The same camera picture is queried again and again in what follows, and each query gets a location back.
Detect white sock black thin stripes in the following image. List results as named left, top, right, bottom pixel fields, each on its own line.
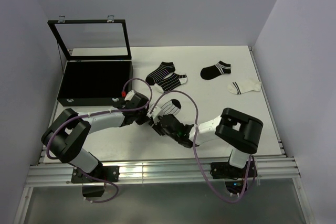
left=159, top=99, right=182, bottom=116

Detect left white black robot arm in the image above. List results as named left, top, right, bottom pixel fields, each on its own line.
left=41, top=92, right=149, bottom=182

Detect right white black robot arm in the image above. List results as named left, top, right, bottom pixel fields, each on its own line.
left=147, top=106, right=264, bottom=177

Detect black white-striped sock white toe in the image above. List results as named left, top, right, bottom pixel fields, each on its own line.
left=154, top=73, right=188, bottom=93

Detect black sock with purple stripes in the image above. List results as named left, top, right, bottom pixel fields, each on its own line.
left=145, top=62, right=175, bottom=86

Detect black display case base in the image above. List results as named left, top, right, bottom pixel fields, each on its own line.
left=57, top=60, right=133, bottom=106

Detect black glass-panel case lid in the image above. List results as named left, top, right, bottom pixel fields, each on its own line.
left=47, top=15, right=132, bottom=61

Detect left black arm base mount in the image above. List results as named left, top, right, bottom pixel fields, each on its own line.
left=70, top=165, right=120, bottom=203

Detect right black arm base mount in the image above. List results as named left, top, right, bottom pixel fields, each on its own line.
left=210, top=162, right=247, bottom=197

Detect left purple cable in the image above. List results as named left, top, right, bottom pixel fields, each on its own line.
left=46, top=78, right=153, bottom=204

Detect aluminium front frame rail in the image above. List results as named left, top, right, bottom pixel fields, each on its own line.
left=14, top=155, right=308, bottom=223

